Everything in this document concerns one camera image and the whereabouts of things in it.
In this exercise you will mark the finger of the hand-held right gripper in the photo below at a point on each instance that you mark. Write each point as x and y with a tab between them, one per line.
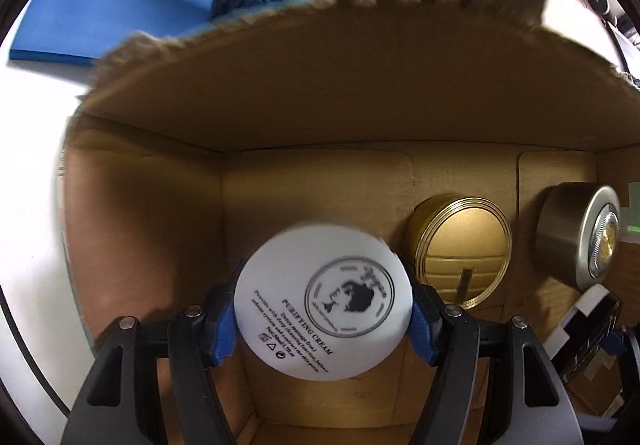
611	341

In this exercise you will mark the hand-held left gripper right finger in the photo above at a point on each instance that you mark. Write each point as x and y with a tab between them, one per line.
423	326

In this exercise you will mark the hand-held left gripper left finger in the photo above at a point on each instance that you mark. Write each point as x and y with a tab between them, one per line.
223	329

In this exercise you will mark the black and white box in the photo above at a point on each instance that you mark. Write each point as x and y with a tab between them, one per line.
585	331

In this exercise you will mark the white cream jar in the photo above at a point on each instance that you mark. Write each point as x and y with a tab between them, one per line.
324	301

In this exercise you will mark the cardboard box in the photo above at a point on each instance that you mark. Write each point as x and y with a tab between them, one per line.
360	205

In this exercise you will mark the gold round tin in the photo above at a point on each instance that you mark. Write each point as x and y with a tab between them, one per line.
461	251

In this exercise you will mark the silver round tin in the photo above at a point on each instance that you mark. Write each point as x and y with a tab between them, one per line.
580	236

